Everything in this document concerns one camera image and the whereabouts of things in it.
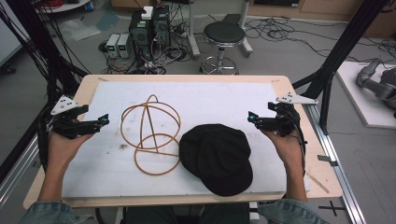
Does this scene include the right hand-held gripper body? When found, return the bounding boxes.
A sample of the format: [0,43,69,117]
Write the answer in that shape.
[259,91,319,138]

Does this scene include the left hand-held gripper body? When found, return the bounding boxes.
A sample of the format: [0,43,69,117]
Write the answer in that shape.
[49,94,102,140]

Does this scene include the person's left hand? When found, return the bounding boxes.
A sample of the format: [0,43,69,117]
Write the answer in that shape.
[46,130,94,175]

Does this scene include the person's right hand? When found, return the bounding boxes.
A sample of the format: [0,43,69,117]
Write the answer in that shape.
[261,128,305,171]

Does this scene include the white foam board mat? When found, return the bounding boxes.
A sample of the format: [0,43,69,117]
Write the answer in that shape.
[61,80,312,201]

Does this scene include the black cap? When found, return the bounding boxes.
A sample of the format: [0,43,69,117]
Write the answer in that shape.
[178,123,254,198]

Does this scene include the thin wooden stick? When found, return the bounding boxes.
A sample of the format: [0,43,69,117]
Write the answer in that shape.
[305,172,331,195]

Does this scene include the grey bench power supply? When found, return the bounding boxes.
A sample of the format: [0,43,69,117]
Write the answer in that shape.
[106,33,121,59]
[117,33,132,59]

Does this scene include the white floor board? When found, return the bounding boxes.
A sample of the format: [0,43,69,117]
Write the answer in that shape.
[335,61,396,130]

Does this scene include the white desk leg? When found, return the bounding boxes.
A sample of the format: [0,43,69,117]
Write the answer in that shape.
[186,0,201,61]
[238,0,254,59]

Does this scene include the black round stool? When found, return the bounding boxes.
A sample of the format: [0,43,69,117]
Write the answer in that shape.
[200,21,247,76]

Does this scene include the person's left denim sleeve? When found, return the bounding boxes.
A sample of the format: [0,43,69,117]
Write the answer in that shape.
[17,200,94,224]

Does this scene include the black computer tower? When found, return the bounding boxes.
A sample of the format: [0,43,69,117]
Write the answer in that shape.
[151,5,172,49]
[128,11,154,62]

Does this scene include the small white box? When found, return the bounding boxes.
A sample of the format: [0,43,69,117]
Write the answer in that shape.
[141,6,154,21]

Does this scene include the person's dark trousers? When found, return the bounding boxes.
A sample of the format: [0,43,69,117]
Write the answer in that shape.
[120,203,251,224]

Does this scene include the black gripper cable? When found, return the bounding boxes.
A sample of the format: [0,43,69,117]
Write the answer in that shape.
[288,106,308,176]

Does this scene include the orange wire hat stand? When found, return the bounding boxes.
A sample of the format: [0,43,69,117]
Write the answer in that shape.
[120,93,182,176]

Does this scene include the aluminium rail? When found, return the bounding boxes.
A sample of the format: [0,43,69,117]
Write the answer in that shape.
[0,132,43,210]
[304,103,368,224]

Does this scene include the tangle of black floor cables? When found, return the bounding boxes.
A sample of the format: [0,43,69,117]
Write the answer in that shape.
[242,15,396,64]

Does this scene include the black metal frame post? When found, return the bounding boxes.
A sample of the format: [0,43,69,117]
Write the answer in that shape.
[291,0,390,135]
[5,0,90,104]

